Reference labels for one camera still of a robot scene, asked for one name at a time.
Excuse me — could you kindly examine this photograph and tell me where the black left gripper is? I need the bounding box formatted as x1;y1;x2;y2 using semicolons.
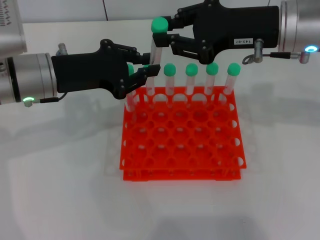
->
51;39;161;100

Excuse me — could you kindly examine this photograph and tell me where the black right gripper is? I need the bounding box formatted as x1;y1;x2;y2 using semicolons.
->
152;0;280;65

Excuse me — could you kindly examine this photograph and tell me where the orange test tube rack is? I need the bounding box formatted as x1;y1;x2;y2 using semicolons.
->
118;85;248;181

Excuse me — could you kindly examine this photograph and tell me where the silver camera mount knob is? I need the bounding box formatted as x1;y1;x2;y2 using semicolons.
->
56;42;70;56

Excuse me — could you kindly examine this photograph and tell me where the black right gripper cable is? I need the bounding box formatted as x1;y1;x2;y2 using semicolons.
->
241;37;312;65

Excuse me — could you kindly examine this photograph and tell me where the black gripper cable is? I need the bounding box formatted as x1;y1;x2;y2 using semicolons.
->
241;37;312;65
22;92;67;108

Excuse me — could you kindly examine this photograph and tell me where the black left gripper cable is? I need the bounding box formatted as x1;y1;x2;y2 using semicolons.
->
22;92;67;108

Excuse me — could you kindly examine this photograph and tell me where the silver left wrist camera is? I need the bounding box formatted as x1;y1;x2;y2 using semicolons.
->
0;0;27;55

